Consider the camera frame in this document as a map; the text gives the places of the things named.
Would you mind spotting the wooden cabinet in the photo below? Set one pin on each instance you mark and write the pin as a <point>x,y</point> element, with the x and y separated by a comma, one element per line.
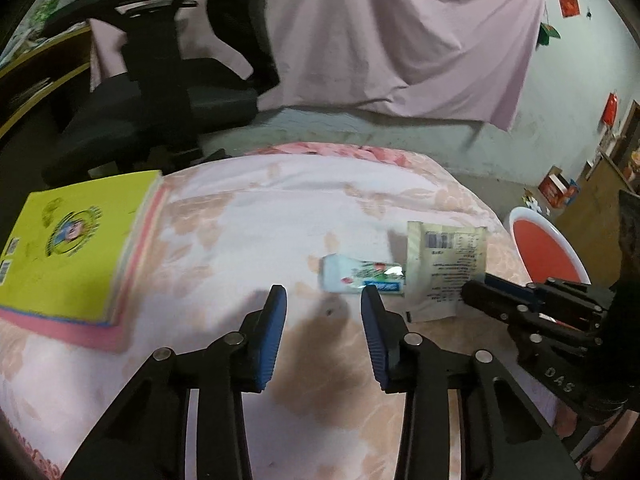
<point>595,220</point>

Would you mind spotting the pile of papers on desk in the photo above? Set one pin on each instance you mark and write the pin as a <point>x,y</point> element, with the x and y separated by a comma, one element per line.
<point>27,25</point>

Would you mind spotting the red cardboard box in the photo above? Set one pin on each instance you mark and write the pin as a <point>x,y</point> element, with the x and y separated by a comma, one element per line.
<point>557,187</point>

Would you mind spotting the white toothpaste tube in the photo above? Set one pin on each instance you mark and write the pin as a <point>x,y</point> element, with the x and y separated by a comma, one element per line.
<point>357,275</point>

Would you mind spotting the pink hanging cloth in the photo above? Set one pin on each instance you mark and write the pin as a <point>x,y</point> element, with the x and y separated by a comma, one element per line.
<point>400,40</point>

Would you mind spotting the white scraps on floor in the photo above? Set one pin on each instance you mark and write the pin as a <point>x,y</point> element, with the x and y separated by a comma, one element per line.
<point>534,204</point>

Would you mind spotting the black office chair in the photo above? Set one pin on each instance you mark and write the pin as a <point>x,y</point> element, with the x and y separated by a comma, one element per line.
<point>165,95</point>

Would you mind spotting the red white plastic stool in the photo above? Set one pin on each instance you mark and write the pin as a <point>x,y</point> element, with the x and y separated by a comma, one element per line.
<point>545,247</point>

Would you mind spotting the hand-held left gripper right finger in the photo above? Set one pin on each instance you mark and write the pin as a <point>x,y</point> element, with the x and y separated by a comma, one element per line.
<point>375,342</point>

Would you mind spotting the person's right forearm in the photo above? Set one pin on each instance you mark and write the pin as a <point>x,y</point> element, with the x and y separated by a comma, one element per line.
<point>607,452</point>

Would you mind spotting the beige printed packet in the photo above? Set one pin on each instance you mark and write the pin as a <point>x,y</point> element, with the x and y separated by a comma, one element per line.
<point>442,270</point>

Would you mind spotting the yellow and pink book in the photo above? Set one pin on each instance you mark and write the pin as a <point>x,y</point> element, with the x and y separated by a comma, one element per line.
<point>70,260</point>

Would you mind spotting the red hanging ornament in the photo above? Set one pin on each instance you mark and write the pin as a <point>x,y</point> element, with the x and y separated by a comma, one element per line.
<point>610,109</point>

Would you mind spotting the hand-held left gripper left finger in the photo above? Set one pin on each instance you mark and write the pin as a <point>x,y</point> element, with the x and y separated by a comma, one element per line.
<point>270,342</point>

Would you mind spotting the green hanging ornament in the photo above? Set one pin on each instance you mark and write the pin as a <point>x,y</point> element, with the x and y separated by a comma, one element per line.
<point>547,35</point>

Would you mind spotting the yellow wooden desk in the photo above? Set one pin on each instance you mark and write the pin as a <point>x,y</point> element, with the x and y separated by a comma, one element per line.
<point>35,85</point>

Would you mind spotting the wooden framed picture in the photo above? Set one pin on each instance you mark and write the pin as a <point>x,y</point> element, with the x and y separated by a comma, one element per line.
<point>631,130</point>

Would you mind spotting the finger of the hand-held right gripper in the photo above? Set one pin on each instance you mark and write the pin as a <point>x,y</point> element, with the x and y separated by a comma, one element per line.
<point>560,292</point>
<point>492,300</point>

